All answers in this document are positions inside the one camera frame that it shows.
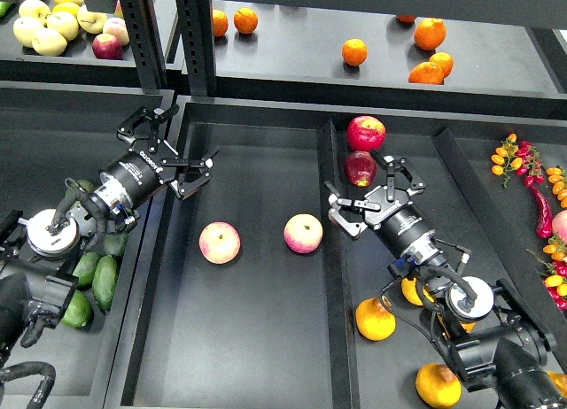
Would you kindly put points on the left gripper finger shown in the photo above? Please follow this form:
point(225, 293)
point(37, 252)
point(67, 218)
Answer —
point(143, 116)
point(187, 176)

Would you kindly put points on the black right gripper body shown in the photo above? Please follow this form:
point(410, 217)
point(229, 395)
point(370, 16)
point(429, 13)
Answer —
point(400, 224)

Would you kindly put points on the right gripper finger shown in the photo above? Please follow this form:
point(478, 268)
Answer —
point(348, 213)
point(397, 167)

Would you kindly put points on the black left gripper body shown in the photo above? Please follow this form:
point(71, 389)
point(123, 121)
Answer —
point(138, 173)

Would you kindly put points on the yellow pear with brown top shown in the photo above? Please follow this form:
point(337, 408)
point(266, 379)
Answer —
point(373, 321)

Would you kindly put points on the dark green avocado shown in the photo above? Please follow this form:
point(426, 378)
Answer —
point(104, 282)

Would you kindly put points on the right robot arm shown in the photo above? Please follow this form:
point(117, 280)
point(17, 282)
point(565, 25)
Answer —
point(486, 334)

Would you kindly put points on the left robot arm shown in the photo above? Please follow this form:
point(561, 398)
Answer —
point(39, 255)

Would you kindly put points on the green avocado upper left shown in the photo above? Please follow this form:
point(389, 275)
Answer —
point(73, 184)

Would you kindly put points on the green avocado middle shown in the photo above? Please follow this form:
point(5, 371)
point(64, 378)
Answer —
point(115, 245)

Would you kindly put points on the green avocado lower upper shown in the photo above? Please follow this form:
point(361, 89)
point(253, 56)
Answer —
point(85, 269)

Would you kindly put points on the green avocado lowest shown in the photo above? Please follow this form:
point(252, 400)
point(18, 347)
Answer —
point(78, 313)

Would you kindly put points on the pink apple right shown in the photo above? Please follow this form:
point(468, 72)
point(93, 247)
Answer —
point(303, 233)

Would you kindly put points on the pink apple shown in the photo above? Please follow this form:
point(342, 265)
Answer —
point(219, 242)
point(303, 233)

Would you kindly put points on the dark red apple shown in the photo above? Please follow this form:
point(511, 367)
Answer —
point(360, 168)

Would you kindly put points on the pink apple left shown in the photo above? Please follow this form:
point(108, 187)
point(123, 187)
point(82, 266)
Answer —
point(219, 242)

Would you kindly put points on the bright red apple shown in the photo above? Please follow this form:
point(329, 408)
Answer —
point(365, 133)

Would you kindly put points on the red apple on shelf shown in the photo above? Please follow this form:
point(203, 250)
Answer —
point(107, 46)

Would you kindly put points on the black left fruit shelf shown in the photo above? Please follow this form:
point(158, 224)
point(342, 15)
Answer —
point(78, 65)

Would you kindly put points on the black fruit shelf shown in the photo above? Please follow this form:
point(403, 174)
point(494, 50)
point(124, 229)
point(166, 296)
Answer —
point(78, 65)
point(295, 56)

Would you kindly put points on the black left tray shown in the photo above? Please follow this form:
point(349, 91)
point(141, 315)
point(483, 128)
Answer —
point(49, 133)

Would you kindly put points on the black tray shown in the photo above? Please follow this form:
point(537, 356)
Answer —
point(271, 328)
point(49, 133)

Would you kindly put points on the pale pink peach shelf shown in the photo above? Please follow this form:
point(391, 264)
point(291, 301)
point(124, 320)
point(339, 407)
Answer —
point(117, 27)

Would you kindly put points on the cherry tomato vine cluster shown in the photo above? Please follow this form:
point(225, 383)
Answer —
point(519, 158)

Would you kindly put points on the pale yellow apple right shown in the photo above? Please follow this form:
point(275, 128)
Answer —
point(91, 22)

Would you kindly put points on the orange lower right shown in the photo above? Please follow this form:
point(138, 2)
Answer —
point(427, 73)

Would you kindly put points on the black center tray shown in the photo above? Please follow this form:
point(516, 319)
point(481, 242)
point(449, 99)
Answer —
point(271, 328)

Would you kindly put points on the pale yellow apple front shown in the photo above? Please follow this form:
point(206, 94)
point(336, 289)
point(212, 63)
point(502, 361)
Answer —
point(49, 42)

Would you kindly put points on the pale yellow apple middle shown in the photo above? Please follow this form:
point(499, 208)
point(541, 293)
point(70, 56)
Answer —
point(65, 23)

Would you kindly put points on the orange far left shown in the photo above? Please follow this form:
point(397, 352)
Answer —
point(220, 23)

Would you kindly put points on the orange right small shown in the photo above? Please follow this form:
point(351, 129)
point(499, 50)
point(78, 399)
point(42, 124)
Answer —
point(444, 60)

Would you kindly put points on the red chili pepper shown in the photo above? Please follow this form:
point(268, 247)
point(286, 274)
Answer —
point(544, 223)

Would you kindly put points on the yellow lemon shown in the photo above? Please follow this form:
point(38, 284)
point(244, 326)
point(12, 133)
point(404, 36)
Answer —
point(69, 7)

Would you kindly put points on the black right fruit shelf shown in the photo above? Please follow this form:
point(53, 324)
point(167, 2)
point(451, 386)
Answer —
point(295, 56)

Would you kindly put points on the orange center shelf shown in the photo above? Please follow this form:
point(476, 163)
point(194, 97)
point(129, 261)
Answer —
point(354, 52)

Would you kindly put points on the large orange upper right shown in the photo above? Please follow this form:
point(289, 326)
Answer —
point(430, 33)

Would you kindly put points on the black shelf post left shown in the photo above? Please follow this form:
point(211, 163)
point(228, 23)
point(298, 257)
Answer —
point(143, 32)

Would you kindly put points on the black shelf post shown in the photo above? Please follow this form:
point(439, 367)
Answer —
point(143, 32)
point(195, 23)

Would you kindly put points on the black shelf post right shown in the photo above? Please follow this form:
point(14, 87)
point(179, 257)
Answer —
point(195, 23)

